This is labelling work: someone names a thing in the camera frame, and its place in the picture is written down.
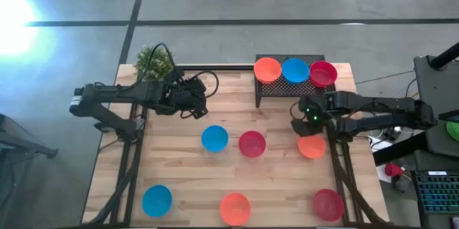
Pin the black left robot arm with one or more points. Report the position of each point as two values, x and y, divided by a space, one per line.
125 94

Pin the backlit computer keyboard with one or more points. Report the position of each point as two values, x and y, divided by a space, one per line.
439 193

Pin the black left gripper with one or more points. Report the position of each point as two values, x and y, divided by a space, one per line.
191 94

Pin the dark grey side desk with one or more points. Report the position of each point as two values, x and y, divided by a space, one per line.
434 89

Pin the orange mini plastic bowl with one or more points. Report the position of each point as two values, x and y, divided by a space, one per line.
235 209
267 70
311 148

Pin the green filament spool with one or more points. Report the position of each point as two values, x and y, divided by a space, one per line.
453 131

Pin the dark grey side stand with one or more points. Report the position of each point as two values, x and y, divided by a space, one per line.
36 147

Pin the small green potted plant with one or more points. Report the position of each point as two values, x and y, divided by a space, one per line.
161 64

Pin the white paper sheet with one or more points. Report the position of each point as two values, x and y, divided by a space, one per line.
380 145

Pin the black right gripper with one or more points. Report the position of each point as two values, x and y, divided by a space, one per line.
305 127

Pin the black perforated metal rack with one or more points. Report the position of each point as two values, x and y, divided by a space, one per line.
283 89

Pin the blue mini plastic bowl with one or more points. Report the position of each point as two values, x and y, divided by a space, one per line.
214 138
295 71
157 200

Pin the small red floor object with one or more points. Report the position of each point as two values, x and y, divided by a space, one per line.
392 169

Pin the black aluminium table frame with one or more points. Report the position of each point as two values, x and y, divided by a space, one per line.
229 66

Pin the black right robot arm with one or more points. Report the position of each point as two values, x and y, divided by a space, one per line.
376 105

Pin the red mini plastic bowl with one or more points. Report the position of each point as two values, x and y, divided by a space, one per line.
323 74
327 204
252 144

